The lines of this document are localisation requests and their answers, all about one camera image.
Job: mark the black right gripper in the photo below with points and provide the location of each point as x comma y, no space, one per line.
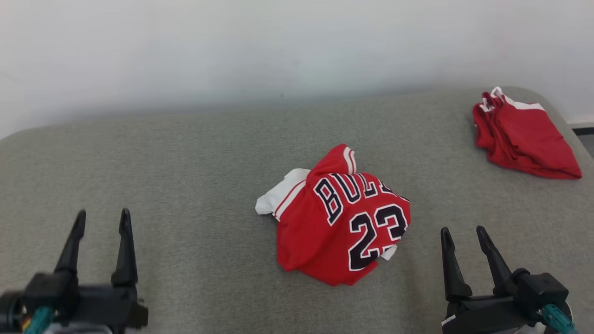
487,315

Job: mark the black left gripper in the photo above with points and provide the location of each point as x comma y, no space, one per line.
106,304

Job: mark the red shorts with white stripe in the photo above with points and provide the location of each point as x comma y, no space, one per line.
529,139

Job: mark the red Bulls basketball jersey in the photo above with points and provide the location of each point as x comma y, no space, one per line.
315,232

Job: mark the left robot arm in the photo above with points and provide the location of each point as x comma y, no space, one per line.
9,311

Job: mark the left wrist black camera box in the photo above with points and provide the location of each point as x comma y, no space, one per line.
51,290

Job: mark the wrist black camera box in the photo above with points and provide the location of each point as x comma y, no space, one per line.
51,290
540,290

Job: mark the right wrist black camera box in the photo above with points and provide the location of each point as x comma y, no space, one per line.
540,290

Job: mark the white wall baseboard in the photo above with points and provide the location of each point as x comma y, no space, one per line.
582,125

